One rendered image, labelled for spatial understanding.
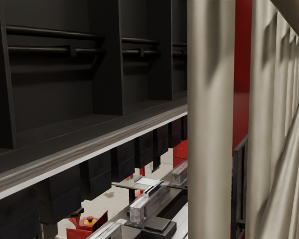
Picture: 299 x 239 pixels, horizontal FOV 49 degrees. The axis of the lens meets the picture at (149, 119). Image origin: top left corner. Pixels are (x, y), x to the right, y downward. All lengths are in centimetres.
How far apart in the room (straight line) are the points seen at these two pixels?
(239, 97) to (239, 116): 15
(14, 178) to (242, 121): 201
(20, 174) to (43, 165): 6
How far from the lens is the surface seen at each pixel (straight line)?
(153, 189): 183
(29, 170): 74
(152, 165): 180
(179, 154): 272
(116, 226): 153
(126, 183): 191
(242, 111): 250
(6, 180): 70
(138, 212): 170
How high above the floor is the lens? 169
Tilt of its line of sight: 10 degrees down
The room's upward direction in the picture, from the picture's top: 1 degrees counter-clockwise
